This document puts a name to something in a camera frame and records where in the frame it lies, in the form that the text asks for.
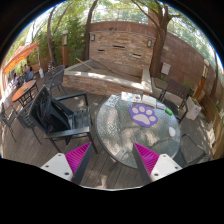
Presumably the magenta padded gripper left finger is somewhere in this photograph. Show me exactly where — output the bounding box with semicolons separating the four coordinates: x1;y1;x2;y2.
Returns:
42;142;92;185

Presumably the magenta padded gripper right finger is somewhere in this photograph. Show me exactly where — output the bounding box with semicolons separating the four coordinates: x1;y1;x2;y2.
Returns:
133;143;182;185

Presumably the white computer mouse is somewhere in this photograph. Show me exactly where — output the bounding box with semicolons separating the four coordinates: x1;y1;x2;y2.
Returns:
168;127;176;137

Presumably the black patio armchair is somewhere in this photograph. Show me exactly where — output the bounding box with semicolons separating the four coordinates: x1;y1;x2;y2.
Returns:
29;86;97;152

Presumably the purple paw print mousepad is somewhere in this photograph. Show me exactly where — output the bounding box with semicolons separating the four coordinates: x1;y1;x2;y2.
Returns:
129;104;158;127

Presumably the round glass patio table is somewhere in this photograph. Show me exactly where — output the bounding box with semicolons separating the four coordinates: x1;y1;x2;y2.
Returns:
96;94;181;169

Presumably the black backpack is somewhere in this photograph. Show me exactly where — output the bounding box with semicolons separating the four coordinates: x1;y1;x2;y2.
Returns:
36;97;73;133

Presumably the green small object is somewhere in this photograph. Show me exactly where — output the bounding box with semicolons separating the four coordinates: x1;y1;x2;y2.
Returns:
165;108;173;115

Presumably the white closed book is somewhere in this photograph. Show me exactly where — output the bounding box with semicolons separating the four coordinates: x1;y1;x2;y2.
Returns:
142;95;156;108

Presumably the white bin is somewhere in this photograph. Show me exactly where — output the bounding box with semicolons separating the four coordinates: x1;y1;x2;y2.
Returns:
186;97;201;120

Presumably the open picture book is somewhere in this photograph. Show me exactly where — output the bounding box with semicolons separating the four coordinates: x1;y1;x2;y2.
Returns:
121;92;141;102

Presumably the dark chair behind table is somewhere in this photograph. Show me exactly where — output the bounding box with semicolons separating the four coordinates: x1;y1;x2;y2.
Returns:
159;79;188;122

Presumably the patterned paper sheet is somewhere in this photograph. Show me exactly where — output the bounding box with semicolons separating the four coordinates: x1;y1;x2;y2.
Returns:
105;95;119;107

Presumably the round brown side table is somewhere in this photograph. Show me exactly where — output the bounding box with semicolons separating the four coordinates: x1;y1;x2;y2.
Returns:
12;80;37;107

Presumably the dark mesh chair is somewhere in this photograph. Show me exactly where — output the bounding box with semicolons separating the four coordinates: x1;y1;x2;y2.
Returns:
44;65;65;92

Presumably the stone raised planter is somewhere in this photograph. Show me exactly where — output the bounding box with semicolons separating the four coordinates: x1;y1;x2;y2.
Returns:
63;60;153;95

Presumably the orange patio umbrella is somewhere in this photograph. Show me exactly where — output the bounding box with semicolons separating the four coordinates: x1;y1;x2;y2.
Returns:
3;43;38;74

